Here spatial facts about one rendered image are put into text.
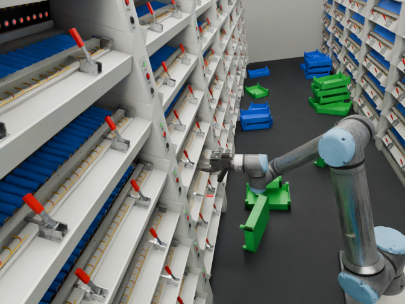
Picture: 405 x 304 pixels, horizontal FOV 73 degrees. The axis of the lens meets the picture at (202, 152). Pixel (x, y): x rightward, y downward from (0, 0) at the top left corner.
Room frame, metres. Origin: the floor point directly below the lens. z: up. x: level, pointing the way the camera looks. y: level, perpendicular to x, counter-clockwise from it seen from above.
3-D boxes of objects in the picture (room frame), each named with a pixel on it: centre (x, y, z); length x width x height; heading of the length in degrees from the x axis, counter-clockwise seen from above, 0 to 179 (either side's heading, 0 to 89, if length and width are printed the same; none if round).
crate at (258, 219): (1.19, -0.24, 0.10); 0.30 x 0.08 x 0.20; 146
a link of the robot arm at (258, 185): (1.12, -0.26, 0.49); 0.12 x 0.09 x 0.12; 122
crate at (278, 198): (1.46, -0.39, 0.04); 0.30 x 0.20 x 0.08; 73
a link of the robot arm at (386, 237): (0.71, -0.69, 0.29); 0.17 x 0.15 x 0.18; 122
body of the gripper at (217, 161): (1.16, -0.09, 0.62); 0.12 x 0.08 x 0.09; 73
